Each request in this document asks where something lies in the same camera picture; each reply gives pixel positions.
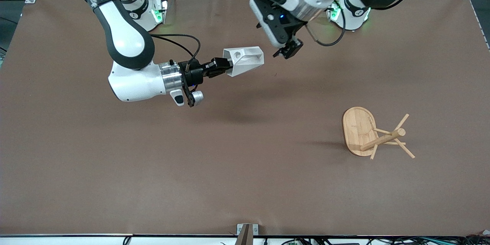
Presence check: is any white faceted cup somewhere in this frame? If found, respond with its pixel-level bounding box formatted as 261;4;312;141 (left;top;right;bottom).
223;46;265;77

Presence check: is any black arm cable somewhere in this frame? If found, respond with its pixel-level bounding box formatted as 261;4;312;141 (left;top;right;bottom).
305;3;347;47
149;33;202;72

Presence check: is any wooden cup rack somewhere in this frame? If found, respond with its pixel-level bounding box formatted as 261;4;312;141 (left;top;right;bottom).
342;106;416;160

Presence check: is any metal table bracket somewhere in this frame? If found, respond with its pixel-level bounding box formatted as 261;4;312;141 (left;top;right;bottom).
237;224;259;245

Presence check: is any brown table mat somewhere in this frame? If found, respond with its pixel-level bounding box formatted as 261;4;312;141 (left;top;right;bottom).
0;0;490;237

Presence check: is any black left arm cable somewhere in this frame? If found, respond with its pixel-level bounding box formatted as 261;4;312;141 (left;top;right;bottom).
305;3;347;47

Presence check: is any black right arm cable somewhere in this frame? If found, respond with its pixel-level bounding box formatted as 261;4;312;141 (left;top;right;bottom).
149;33;202;72

